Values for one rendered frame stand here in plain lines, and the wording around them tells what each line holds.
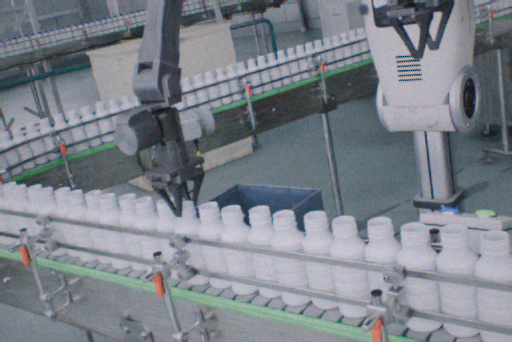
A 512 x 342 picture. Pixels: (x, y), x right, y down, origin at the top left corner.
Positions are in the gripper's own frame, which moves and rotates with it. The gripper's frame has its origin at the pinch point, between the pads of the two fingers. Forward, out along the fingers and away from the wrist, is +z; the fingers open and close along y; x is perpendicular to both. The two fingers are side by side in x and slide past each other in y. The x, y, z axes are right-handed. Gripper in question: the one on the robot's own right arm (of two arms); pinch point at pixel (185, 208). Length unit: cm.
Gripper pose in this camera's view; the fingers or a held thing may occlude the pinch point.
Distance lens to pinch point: 123.7
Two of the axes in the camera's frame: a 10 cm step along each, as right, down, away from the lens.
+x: 7.9, 0.5, -6.2
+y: -5.9, 3.5, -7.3
